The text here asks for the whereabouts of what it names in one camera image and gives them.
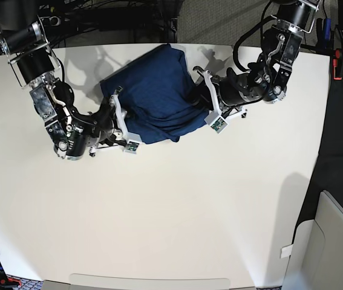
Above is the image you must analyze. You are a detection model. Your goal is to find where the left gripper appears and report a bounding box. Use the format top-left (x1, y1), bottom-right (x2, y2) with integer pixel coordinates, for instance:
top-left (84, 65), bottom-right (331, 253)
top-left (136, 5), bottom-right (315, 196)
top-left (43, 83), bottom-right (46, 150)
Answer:
top-left (192, 66), bottom-right (261, 118)

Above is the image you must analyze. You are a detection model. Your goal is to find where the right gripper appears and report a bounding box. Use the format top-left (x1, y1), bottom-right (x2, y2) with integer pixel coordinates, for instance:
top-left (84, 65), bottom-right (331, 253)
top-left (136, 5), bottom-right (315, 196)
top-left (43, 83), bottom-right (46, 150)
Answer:
top-left (89, 86), bottom-right (142, 156)

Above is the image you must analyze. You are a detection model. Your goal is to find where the blue long-sleeve T-shirt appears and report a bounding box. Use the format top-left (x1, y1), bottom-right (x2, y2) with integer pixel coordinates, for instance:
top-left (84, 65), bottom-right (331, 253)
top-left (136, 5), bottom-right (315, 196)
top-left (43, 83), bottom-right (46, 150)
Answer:
top-left (100, 44), bottom-right (208, 144)

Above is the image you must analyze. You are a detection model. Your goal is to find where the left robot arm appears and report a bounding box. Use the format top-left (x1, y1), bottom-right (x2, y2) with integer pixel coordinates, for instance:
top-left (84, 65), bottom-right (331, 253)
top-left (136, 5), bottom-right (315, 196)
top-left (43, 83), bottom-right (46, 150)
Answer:
top-left (188, 1), bottom-right (319, 118)

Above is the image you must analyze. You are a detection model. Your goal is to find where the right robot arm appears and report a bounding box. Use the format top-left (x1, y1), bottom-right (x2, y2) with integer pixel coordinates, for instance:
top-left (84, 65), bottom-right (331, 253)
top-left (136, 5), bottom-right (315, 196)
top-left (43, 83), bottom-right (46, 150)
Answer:
top-left (0, 1), bottom-right (142, 161)

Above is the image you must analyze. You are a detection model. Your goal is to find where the red clamp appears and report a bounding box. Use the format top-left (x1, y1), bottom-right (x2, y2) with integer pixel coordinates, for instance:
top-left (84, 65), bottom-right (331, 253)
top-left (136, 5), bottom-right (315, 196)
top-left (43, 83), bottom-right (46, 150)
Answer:
top-left (333, 49), bottom-right (343, 80)

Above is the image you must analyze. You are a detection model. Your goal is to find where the white power strip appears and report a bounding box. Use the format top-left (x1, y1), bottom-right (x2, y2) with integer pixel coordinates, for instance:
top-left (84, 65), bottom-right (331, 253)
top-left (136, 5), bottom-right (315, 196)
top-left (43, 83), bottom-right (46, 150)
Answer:
top-left (41, 16), bottom-right (61, 27)

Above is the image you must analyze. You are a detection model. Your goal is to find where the black cloth on side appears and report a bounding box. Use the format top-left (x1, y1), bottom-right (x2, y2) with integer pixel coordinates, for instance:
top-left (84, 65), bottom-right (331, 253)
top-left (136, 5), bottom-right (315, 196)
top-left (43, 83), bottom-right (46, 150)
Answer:
top-left (296, 65), bottom-right (343, 225)

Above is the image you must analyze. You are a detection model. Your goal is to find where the beige plastic bin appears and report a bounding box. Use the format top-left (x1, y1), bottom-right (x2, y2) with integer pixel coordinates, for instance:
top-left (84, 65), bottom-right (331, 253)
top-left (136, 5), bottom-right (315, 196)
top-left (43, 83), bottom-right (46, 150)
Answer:
top-left (282, 191), bottom-right (343, 289)

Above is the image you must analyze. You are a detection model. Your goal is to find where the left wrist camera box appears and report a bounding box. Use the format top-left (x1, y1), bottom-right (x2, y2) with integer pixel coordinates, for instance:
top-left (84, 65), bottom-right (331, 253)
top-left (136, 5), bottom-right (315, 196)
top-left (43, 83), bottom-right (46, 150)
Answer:
top-left (204, 111), bottom-right (228, 134)

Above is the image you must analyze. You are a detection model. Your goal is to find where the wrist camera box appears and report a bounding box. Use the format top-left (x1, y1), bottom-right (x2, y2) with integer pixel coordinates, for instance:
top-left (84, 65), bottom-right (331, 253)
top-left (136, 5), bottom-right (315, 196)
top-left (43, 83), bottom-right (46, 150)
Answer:
top-left (123, 140), bottom-right (141, 154)
top-left (204, 111), bottom-right (228, 134)

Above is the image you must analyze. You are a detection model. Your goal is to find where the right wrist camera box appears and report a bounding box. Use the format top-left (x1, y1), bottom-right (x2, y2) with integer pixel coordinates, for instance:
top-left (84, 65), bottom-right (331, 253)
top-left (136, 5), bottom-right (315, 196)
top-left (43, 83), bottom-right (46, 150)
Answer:
top-left (123, 140), bottom-right (141, 154)

